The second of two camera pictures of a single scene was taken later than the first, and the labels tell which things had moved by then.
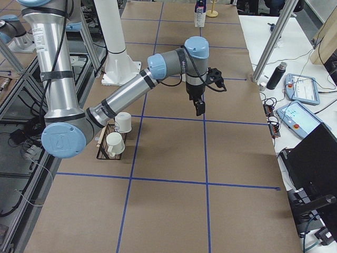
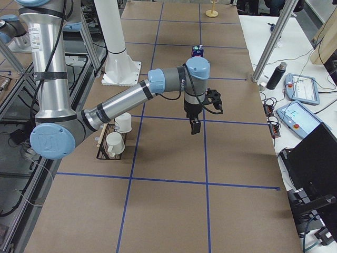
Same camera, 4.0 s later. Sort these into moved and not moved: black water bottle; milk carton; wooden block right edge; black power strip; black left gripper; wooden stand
Moved: black left gripper; milk carton
Not moved: black power strip; black water bottle; wooden block right edge; wooden stand
